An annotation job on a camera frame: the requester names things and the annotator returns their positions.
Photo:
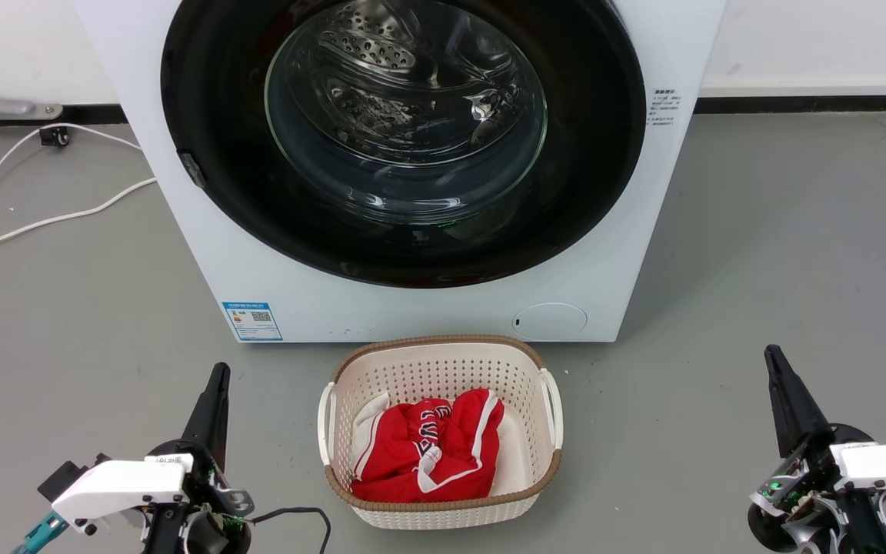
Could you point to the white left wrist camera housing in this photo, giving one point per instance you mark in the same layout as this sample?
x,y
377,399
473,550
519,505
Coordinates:
x,y
116,485

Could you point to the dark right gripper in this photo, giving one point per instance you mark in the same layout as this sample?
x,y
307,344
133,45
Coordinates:
x,y
812,481

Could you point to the small black box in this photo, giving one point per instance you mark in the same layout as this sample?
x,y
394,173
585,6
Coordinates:
x,y
66,475

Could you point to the blue white energy label sticker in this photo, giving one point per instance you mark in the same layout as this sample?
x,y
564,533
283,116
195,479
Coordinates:
x,y
252,321

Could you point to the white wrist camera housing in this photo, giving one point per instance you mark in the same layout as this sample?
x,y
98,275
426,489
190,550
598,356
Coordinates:
x,y
885,469
116,485

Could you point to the small printed text sticker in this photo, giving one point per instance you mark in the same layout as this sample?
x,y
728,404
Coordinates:
x,y
663,106

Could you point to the cream perforated laundry basket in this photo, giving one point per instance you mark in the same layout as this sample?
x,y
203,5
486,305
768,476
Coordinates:
x,y
443,373

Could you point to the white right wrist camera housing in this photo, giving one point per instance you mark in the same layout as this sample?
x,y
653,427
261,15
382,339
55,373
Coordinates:
x,y
885,469

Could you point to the round white filter cover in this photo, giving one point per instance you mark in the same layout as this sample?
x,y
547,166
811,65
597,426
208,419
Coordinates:
x,y
551,322

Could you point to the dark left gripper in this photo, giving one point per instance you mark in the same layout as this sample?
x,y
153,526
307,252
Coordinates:
x,y
212,508

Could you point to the white front-load washing machine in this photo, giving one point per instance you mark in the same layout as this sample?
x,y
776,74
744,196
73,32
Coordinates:
x,y
381,312

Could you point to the red white sports garment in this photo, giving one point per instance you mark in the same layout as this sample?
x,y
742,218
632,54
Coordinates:
x,y
420,454

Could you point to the round black glass washer door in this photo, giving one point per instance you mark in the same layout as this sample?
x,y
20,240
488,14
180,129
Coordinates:
x,y
212,92

